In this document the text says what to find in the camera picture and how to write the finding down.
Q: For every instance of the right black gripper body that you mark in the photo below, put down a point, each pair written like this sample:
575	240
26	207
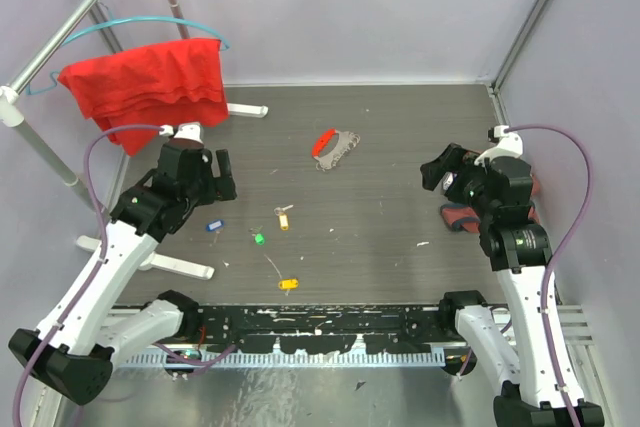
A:
470	181

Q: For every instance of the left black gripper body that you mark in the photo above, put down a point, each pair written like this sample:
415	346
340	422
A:
210	188

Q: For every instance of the metal key holder red handle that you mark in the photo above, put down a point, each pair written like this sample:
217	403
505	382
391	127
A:
332	146

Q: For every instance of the yellow tag key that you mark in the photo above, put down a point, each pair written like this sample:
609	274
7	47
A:
282	215
284	284

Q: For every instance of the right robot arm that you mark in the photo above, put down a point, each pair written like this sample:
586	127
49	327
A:
533	377

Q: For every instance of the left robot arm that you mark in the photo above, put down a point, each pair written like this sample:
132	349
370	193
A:
68	351

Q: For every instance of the reddish shirt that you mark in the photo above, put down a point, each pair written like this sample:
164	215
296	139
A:
460	218

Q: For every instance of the blue tag key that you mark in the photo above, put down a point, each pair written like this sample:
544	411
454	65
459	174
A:
215	225

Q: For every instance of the red cloth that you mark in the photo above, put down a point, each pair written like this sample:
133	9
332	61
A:
169	83

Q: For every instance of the green tag key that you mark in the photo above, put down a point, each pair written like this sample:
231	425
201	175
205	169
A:
257	235

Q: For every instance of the white clothes rack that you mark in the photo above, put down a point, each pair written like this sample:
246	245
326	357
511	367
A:
40	216

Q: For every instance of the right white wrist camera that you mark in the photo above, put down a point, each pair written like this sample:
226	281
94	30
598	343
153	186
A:
505	144

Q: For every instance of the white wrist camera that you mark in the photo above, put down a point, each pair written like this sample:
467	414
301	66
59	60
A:
505	144
184	136

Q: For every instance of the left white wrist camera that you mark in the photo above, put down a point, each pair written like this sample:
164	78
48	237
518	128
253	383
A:
184	136

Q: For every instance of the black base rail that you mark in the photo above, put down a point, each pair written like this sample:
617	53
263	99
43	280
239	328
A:
322	329

